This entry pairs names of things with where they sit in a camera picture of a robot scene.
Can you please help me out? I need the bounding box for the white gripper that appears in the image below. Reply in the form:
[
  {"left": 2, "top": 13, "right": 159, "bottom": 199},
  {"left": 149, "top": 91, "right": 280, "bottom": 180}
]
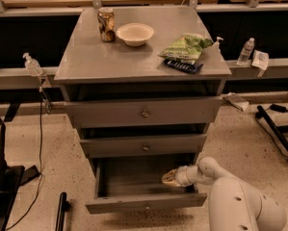
[{"left": 162, "top": 166, "right": 199, "bottom": 187}]

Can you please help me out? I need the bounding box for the grey bottom drawer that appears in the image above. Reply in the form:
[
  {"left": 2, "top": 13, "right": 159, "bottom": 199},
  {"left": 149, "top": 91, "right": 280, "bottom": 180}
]
[{"left": 86, "top": 153, "right": 207, "bottom": 214}]

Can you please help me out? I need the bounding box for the grey drawer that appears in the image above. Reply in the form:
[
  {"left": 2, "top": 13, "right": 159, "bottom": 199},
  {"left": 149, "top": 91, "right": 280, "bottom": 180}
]
[
  {"left": 80, "top": 134, "right": 206, "bottom": 158},
  {"left": 65, "top": 97, "right": 223, "bottom": 128},
  {"left": 86, "top": 153, "right": 207, "bottom": 214}
]

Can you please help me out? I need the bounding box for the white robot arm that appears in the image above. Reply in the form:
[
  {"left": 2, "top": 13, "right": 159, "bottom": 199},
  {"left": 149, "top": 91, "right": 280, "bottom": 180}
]
[{"left": 162, "top": 157, "right": 287, "bottom": 231}]

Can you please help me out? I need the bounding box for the grey middle drawer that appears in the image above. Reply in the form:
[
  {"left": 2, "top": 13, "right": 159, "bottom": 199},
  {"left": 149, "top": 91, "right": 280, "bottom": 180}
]
[{"left": 80, "top": 134, "right": 206, "bottom": 158}]

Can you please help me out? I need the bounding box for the grey top drawer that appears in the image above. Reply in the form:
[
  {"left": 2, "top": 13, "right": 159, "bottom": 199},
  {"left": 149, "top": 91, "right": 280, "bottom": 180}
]
[{"left": 65, "top": 97, "right": 223, "bottom": 128}]

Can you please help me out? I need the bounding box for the grey drawer cabinet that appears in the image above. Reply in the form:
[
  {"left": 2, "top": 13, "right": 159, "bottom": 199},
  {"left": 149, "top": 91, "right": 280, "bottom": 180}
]
[{"left": 53, "top": 5, "right": 232, "bottom": 166}]

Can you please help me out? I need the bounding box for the black bar on floor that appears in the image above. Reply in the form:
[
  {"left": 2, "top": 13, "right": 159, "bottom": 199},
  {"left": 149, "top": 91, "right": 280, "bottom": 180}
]
[{"left": 55, "top": 192, "right": 70, "bottom": 231}]

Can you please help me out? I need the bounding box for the dark blue snack bar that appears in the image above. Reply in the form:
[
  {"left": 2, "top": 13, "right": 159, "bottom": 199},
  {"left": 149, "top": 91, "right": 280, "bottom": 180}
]
[{"left": 164, "top": 60, "right": 203, "bottom": 74}]

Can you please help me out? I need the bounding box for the black stand leg right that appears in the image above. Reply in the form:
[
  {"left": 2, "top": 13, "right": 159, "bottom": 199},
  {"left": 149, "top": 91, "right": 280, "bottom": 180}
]
[{"left": 255, "top": 106, "right": 288, "bottom": 161}]

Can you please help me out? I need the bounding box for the black power adapter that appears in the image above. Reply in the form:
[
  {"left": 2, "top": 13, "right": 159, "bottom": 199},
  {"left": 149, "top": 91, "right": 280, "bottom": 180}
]
[{"left": 270, "top": 104, "right": 287, "bottom": 113}]

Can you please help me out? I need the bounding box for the green chip bag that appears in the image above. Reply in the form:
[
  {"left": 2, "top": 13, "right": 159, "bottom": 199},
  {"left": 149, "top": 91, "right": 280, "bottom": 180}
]
[{"left": 159, "top": 33, "right": 213, "bottom": 64}]

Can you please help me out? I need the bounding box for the small pump bottle behind cabinet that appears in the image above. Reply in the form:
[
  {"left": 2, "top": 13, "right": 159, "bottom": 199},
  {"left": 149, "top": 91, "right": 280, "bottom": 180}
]
[{"left": 213, "top": 37, "right": 223, "bottom": 52}]

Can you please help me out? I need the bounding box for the white bowl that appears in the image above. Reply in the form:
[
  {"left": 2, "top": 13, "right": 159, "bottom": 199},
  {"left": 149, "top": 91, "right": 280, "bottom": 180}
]
[{"left": 116, "top": 23, "right": 154, "bottom": 47}]

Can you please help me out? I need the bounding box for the white paper packet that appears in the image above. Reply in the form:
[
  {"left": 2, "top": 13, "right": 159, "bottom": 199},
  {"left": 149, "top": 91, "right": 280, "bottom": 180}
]
[{"left": 251, "top": 50, "right": 269, "bottom": 70}]

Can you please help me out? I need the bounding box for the clear plastic water bottle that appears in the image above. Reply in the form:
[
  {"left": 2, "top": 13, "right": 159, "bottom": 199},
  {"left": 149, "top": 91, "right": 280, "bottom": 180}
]
[{"left": 237, "top": 38, "right": 254, "bottom": 65}]

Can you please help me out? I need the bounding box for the black stand base left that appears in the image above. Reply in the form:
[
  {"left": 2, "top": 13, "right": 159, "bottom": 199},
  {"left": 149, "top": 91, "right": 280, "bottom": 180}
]
[{"left": 0, "top": 117, "right": 40, "bottom": 231}]

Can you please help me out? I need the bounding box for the patterned drink can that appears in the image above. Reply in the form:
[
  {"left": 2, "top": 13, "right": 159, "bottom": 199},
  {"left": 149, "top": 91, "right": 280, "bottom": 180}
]
[{"left": 97, "top": 8, "right": 116, "bottom": 42}]

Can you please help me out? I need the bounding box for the clear sanitizer pump bottle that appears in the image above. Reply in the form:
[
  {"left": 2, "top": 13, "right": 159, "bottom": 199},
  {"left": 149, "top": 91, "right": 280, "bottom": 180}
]
[{"left": 23, "top": 53, "right": 42, "bottom": 77}]

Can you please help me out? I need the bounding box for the wrapped packet on rail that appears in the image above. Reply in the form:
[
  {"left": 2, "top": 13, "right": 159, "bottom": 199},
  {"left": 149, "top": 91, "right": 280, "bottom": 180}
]
[{"left": 224, "top": 92, "right": 249, "bottom": 112}]

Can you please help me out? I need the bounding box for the black cable on floor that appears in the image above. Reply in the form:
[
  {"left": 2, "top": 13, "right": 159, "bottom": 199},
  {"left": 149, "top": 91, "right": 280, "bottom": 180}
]
[{"left": 4, "top": 86, "right": 45, "bottom": 231}]

